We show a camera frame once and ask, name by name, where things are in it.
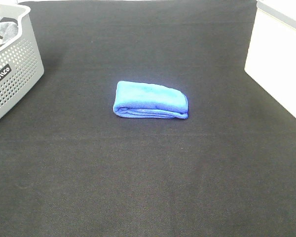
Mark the blue microfiber towel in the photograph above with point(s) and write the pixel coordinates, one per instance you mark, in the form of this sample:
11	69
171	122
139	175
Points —
144	100

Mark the black tablecloth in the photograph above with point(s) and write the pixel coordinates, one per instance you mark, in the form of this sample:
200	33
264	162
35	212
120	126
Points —
70	167

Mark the white storage bin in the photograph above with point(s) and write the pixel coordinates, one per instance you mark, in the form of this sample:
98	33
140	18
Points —
271	58

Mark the grey perforated laundry basket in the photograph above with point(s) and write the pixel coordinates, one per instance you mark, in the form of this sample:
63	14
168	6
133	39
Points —
20	61

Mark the grey towel in basket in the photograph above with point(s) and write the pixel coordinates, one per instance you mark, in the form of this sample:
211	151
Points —
8	30

